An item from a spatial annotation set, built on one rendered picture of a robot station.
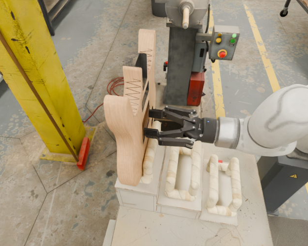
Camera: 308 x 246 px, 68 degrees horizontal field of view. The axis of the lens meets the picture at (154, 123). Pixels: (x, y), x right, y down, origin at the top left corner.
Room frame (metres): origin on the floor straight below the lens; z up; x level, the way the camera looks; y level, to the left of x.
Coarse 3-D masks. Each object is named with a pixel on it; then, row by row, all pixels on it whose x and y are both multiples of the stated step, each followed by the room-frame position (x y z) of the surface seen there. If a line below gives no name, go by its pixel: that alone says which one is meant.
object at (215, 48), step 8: (216, 32) 1.36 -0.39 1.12; (224, 32) 1.35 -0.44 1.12; (232, 32) 1.35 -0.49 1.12; (224, 40) 1.35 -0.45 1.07; (208, 48) 1.49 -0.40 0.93; (216, 48) 1.35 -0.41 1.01; (224, 48) 1.35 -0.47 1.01; (232, 48) 1.34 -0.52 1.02; (216, 56) 1.35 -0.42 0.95; (232, 56) 1.34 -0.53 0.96
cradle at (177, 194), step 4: (168, 192) 0.34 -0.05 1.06; (172, 192) 0.33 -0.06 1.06; (176, 192) 0.33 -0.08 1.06; (180, 192) 0.33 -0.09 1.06; (184, 192) 0.33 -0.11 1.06; (168, 196) 0.33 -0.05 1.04; (172, 196) 0.32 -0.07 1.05; (176, 196) 0.32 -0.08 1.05; (180, 196) 0.32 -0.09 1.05; (184, 196) 0.32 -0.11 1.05; (188, 196) 0.32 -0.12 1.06; (192, 196) 0.32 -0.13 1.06; (196, 196) 0.32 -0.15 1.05; (188, 200) 0.31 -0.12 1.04; (192, 200) 0.31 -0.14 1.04
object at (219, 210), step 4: (208, 208) 0.31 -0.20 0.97; (212, 208) 0.31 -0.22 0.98; (216, 208) 0.31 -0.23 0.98; (220, 208) 0.31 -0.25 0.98; (224, 208) 0.31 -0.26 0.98; (228, 208) 0.31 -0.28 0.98; (212, 212) 0.30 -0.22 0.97; (216, 212) 0.30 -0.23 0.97; (220, 212) 0.29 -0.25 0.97; (224, 212) 0.29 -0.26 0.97; (228, 212) 0.29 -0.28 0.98; (232, 212) 0.29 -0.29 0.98; (236, 212) 0.30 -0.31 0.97; (232, 216) 0.28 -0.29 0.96
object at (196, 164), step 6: (198, 144) 0.49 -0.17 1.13; (198, 150) 0.46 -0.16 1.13; (192, 156) 0.45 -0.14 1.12; (198, 156) 0.44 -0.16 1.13; (192, 162) 0.42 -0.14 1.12; (198, 162) 0.41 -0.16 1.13; (192, 168) 0.39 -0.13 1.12; (198, 168) 0.39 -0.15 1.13; (192, 174) 0.37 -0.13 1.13; (198, 174) 0.37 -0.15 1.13; (192, 180) 0.35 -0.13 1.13; (198, 180) 0.35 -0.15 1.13; (192, 186) 0.33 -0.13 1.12; (198, 186) 0.33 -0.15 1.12
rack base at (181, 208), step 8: (168, 152) 0.53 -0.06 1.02; (168, 160) 0.49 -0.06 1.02; (184, 160) 0.49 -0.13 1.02; (184, 168) 0.45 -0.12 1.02; (200, 168) 0.45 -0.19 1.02; (176, 176) 0.42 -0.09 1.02; (184, 176) 0.42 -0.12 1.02; (200, 176) 0.42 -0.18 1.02; (160, 184) 0.38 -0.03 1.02; (176, 184) 0.38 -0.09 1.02; (184, 184) 0.38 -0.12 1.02; (200, 184) 0.38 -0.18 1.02; (160, 192) 0.35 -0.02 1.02; (200, 192) 0.35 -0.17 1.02; (160, 200) 0.32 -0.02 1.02; (168, 200) 0.32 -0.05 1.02; (176, 200) 0.32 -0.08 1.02; (184, 200) 0.32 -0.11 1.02; (200, 200) 0.32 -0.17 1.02; (160, 208) 0.31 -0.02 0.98; (168, 208) 0.30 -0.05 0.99; (176, 208) 0.30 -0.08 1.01; (184, 208) 0.29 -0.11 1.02; (192, 208) 0.29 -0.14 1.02; (200, 208) 0.29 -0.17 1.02; (184, 216) 0.29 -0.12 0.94; (192, 216) 0.28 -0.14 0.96
